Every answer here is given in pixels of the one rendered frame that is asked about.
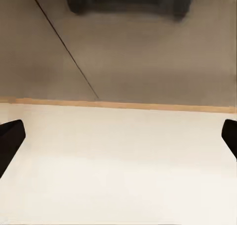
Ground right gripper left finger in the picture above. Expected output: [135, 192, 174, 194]
[0, 119, 26, 179]

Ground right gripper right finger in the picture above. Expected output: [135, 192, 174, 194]
[221, 119, 237, 159]

